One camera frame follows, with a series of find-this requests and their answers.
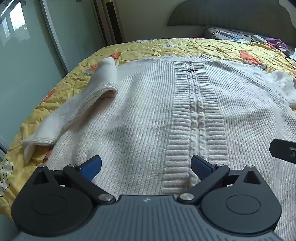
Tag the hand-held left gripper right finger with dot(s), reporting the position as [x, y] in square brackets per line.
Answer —
[201, 165]

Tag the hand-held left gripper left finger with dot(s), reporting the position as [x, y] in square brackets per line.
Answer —
[91, 165]

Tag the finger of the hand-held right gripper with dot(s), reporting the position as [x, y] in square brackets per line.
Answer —
[283, 149]

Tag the white knit sweater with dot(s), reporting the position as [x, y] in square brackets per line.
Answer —
[138, 104]

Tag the purple cloth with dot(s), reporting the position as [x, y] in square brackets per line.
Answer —
[275, 42]

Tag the white remote control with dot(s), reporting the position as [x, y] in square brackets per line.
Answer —
[259, 38]

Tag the glass sliding wardrobe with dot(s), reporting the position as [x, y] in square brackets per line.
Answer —
[27, 69]

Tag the yellow printed quilt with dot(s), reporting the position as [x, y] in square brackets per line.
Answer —
[161, 47]

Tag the patterned pillow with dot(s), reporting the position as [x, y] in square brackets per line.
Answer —
[226, 33]

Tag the gold standing air conditioner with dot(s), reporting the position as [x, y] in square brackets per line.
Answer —
[111, 18]

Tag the grey padded headboard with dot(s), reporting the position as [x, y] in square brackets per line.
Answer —
[219, 14]

